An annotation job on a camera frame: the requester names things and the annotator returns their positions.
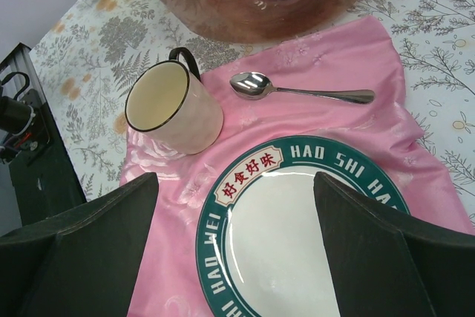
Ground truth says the silver spoon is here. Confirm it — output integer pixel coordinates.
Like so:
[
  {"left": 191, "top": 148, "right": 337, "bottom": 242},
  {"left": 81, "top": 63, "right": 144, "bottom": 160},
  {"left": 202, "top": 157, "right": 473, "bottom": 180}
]
[{"left": 229, "top": 71, "right": 376, "bottom": 105}]

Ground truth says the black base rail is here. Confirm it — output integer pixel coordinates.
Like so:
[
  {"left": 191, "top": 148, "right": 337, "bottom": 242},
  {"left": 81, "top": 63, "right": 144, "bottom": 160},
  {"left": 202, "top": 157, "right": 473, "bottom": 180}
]
[{"left": 1, "top": 43, "right": 86, "bottom": 235}]

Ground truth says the green rimmed white plate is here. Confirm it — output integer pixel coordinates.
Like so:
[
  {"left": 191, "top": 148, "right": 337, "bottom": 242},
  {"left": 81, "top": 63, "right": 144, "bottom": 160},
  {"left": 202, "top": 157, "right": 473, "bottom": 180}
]
[{"left": 196, "top": 135, "right": 408, "bottom": 316}]

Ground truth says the pink satin cloth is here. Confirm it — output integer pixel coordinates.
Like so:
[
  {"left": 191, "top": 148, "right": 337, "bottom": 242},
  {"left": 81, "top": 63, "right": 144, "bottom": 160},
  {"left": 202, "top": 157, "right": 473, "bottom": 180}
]
[{"left": 121, "top": 16, "right": 474, "bottom": 316}]

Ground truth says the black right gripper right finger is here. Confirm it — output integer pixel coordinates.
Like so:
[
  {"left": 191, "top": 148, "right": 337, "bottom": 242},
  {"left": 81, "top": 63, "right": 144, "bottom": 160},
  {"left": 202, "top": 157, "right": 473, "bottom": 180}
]
[{"left": 313, "top": 172, "right": 474, "bottom": 316}]

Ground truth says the cream enamel mug black rim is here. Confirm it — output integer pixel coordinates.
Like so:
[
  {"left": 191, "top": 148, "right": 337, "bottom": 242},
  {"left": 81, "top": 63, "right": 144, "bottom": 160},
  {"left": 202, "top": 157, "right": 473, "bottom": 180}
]
[{"left": 125, "top": 47, "right": 224, "bottom": 154}]

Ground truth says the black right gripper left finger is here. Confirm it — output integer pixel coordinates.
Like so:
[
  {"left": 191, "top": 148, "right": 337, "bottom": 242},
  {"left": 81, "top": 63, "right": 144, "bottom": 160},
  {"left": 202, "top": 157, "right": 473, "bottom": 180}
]
[{"left": 1, "top": 173, "right": 159, "bottom": 316}]

